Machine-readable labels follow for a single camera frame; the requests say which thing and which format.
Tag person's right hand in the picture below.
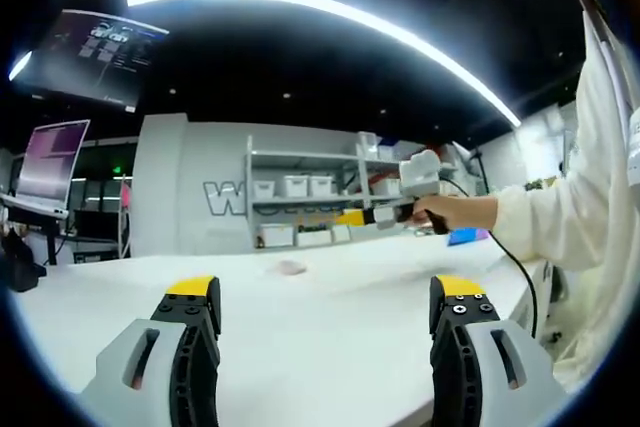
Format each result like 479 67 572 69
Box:
407 194 501 236

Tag straight ceiling strip light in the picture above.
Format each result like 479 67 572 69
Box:
7 49 34 82

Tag green potted plant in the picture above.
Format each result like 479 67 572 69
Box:
523 174 569 192

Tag blue patterned packet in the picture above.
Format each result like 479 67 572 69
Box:
447 227 489 247

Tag person's white clothed torso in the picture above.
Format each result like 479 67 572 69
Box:
549 11 640 388

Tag clear resealable bag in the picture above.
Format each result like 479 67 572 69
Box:
267 259 309 278

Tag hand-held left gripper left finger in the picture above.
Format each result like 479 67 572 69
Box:
79 275 223 427

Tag grey monitor desk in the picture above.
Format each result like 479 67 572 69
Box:
0 191 71 268

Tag black pouch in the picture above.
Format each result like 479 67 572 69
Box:
0 229 47 293

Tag pink screen monitor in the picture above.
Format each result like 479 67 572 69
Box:
14 119 91 208

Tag grey shelf unit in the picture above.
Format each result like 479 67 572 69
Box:
244 131 481 248

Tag long curved ceiling light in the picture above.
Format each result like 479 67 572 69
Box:
124 0 524 128

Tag grey wall letters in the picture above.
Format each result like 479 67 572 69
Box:
202 179 351 219

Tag group of white storage bins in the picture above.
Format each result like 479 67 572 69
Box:
252 174 416 248

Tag hanging dark monitor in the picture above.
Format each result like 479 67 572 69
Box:
9 9 170 112

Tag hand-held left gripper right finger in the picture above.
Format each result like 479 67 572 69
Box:
428 274 569 427

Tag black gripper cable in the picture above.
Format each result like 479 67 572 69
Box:
438 175 539 341

